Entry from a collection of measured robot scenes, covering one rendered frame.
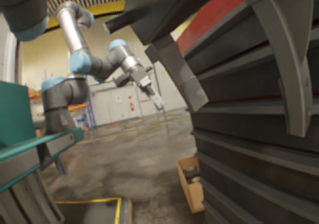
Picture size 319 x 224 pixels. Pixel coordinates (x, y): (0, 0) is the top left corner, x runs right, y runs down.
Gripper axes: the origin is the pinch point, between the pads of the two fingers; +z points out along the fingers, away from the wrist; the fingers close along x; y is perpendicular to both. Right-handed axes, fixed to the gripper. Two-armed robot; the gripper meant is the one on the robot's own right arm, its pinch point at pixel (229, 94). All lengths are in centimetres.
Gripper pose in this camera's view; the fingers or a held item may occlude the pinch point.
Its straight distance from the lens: 13.7
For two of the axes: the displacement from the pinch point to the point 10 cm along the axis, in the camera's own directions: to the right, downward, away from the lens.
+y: -7.9, 5.8, -2.1
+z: 5.3, 8.1, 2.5
